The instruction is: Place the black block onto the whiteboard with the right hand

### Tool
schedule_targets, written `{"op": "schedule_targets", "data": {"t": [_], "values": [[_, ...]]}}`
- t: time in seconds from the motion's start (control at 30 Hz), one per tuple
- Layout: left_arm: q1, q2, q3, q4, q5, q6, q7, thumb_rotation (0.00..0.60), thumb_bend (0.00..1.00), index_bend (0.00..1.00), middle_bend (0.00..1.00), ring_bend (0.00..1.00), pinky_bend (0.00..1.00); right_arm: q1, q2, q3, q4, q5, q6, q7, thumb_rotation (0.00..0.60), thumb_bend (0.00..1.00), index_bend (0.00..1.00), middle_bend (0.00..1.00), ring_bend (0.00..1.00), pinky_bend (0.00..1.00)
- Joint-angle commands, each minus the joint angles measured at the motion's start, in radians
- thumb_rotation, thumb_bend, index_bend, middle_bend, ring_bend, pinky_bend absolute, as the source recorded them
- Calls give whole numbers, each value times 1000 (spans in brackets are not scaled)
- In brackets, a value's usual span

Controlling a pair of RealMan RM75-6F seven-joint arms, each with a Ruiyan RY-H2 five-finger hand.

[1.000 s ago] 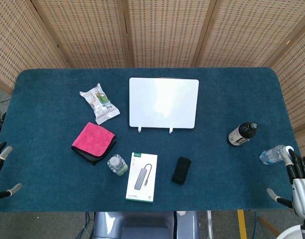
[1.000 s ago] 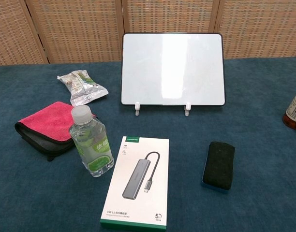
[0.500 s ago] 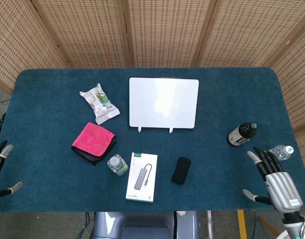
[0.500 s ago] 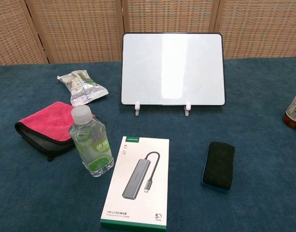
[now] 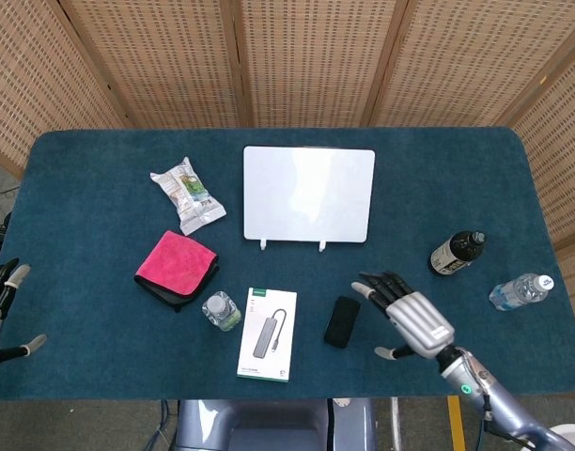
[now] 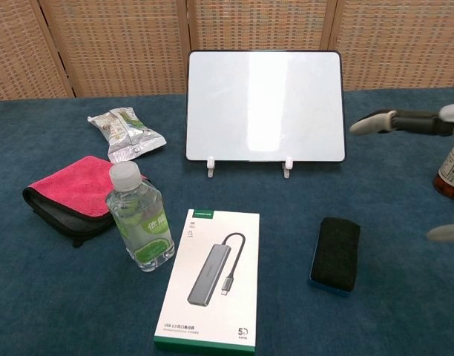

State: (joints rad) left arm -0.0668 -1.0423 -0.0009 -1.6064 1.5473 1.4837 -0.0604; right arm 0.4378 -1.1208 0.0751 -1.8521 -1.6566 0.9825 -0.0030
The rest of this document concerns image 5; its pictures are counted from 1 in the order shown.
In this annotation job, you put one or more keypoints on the small clear jar green label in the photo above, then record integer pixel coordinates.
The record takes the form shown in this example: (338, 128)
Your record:
(221, 311)

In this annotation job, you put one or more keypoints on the blue carpet table mat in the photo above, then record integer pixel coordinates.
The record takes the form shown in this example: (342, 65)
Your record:
(104, 329)

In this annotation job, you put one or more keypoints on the dark glass bottle white label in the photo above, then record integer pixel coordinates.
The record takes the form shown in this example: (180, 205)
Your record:
(456, 253)

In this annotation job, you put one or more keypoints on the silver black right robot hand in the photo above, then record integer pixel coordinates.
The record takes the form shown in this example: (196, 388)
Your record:
(414, 319)

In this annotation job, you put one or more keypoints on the clear plastic water bottle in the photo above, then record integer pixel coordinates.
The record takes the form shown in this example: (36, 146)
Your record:
(520, 292)

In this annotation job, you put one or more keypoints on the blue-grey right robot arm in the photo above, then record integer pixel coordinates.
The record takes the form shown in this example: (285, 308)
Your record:
(492, 404)

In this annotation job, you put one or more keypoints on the white USB hub box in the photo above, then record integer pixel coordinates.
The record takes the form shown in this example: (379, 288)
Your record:
(268, 334)

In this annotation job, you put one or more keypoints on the silver snack bag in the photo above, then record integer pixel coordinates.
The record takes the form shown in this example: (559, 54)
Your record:
(186, 195)

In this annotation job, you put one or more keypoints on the yellow floor tape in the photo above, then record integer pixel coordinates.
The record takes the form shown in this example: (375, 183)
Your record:
(454, 413)

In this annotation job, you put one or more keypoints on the white board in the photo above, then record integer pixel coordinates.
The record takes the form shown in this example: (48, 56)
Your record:
(308, 195)

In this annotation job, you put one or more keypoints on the pink folded microfibre cloth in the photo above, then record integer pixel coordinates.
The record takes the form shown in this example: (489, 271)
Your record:
(177, 263)

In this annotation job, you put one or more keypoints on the white plastic foot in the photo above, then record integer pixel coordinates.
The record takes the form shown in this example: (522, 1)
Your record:
(264, 244)
(322, 246)

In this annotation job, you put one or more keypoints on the black eraser block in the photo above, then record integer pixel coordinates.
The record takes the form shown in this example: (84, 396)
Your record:
(342, 321)

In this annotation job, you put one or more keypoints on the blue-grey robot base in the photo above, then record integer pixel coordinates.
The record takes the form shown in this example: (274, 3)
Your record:
(273, 425)

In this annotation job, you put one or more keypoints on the woven bamboo folding screen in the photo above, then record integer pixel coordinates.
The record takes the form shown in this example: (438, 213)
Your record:
(287, 61)

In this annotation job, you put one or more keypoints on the white round object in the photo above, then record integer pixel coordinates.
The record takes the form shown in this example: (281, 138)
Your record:
(569, 434)

